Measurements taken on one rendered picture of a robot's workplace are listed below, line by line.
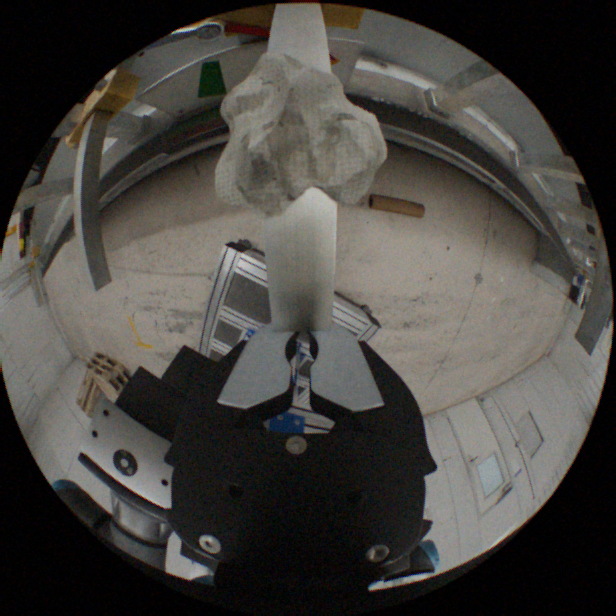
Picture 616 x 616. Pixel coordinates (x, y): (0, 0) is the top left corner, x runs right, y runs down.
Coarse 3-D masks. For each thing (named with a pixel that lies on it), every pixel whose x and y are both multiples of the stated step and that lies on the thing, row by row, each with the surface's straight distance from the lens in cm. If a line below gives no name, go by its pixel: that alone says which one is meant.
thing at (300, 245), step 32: (288, 32) 15; (320, 32) 15; (320, 64) 11; (320, 192) 7; (288, 224) 7; (320, 224) 7; (288, 256) 8; (320, 256) 7; (288, 288) 8; (320, 288) 8; (288, 320) 9; (320, 320) 9
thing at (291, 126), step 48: (240, 96) 8; (288, 96) 7; (336, 96) 8; (240, 144) 7; (288, 144) 7; (336, 144) 7; (384, 144) 8; (240, 192) 7; (288, 192) 7; (336, 192) 7
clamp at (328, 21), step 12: (228, 12) 23; (240, 12) 23; (252, 12) 23; (264, 12) 23; (324, 12) 23; (336, 12) 23; (348, 12) 23; (360, 12) 23; (192, 24) 25; (240, 24) 24; (252, 24) 24; (264, 24) 24; (324, 24) 24; (336, 24) 24; (348, 24) 24; (228, 36) 25
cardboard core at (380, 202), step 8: (368, 200) 98; (376, 200) 92; (384, 200) 93; (392, 200) 96; (400, 200) 99; (376, 208) 94; (384, 208) 94; (392, 208) 96; (400, 208) 97; (408, 208) 99; (416, 208) 102; (424, 208) 105; (416, 216) 105
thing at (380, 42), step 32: (352, 32) 51; (384, 32) 51; (416, 32) 51; (160, 64) 57; (416, 64) 58; (448, 64) 58; (512, 96) 66; (384, 128) 96; (512, 128) 79; (544, 128) 76; (64, 160) 90; (160, 160) 117; (448, 160) 118; (576, 192) 114; (576, 224) 164
